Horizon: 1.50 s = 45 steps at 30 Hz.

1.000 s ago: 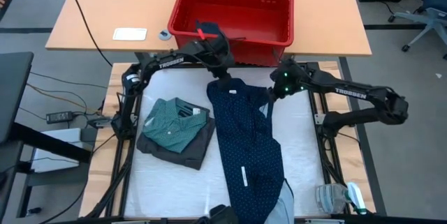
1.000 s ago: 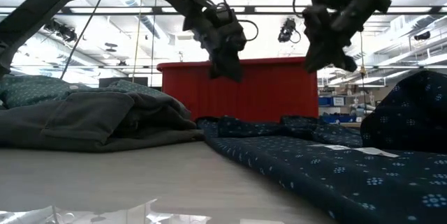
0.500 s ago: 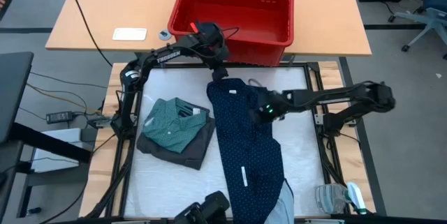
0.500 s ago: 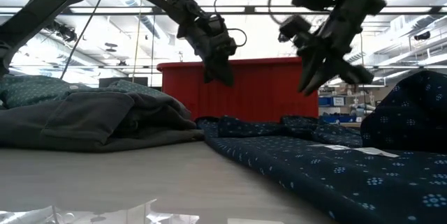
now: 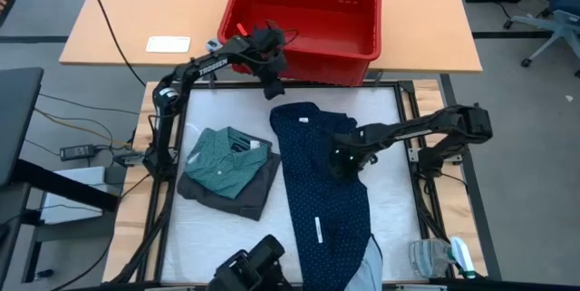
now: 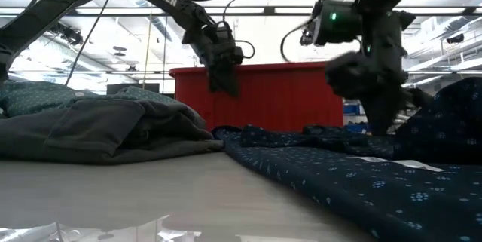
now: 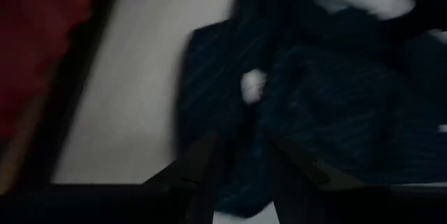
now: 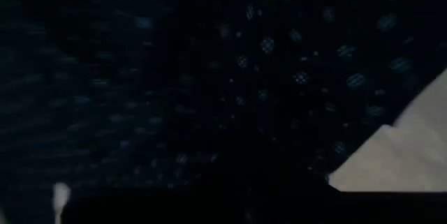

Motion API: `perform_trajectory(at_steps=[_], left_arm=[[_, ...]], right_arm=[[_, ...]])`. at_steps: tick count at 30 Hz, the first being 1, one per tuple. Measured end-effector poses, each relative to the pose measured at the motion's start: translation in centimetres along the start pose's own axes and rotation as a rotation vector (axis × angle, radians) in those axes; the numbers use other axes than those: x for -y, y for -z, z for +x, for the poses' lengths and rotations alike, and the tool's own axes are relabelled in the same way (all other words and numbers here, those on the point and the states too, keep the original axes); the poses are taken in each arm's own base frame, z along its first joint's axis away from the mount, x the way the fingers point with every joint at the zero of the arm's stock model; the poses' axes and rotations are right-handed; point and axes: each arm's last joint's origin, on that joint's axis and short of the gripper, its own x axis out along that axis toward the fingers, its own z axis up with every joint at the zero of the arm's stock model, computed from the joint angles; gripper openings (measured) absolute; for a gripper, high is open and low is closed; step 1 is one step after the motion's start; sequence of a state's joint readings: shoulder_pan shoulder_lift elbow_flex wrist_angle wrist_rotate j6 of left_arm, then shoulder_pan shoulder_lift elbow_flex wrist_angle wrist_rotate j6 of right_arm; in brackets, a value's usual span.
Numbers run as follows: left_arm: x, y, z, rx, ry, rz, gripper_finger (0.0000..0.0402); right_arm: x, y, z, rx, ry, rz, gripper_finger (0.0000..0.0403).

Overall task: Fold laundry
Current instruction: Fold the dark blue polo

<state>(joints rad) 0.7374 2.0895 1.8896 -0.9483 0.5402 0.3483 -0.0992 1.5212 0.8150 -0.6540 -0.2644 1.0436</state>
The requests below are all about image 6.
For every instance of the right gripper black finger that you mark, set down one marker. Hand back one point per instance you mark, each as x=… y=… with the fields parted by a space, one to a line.
x=382 y=115
x=418 y=98

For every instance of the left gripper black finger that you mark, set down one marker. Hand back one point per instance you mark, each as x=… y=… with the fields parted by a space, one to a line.
x=231 y=80
x=216 y=80

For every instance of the red plastic bin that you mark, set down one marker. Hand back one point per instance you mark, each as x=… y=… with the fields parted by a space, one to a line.
x=271 y=97

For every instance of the navy patterned garment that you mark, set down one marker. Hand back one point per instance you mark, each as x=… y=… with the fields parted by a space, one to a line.
x=376 y=189

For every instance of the dark grey shorts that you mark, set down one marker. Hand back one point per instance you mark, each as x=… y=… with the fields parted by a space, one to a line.
x=94 y=132

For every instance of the green patterned shorts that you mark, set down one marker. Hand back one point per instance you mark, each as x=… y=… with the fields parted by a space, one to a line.
x=37 y=97

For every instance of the row of blue bins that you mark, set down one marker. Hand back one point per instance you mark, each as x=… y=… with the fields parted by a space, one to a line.
x=354 y=128

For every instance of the blue storage bin with label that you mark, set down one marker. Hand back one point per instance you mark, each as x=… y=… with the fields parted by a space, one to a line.
x=351 y=109

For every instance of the black dome fixture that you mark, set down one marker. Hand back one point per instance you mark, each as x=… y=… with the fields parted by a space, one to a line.
x=455 y=38

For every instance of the large black monitor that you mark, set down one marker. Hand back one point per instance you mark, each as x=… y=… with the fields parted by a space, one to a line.
x=132 y=88

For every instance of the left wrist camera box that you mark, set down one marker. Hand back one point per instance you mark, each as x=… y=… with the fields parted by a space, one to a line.
x=224 y=34

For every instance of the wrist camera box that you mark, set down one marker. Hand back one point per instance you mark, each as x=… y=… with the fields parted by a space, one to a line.
x=224 y=34
x=350 y=74

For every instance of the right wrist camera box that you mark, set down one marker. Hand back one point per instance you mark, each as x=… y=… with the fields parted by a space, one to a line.
x=350 y=74

